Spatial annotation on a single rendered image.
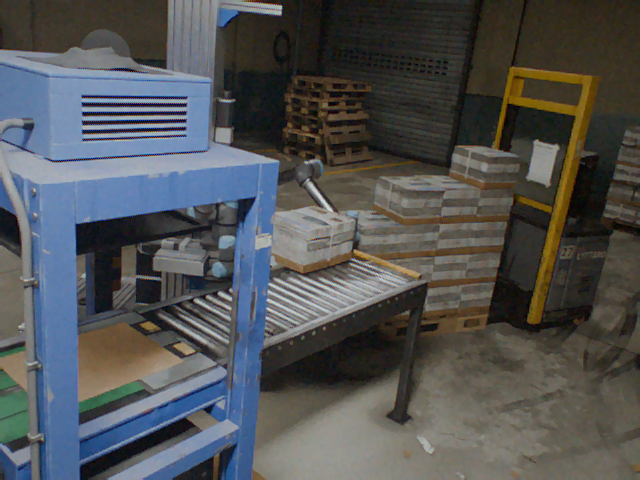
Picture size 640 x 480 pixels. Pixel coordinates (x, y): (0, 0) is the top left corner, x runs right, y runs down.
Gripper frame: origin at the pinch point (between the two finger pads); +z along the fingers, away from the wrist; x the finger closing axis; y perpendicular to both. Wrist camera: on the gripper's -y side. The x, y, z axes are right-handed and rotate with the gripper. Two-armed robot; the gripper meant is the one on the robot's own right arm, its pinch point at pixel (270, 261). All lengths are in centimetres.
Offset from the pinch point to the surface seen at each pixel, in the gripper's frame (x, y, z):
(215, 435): -83, -10, -101
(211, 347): -51, -1, -79
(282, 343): -64, -1, -55
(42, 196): -85, 72, -153
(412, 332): -63, -28, 44
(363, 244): 6, -8, 87
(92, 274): 4, 12, -94
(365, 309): -64, -1, -3
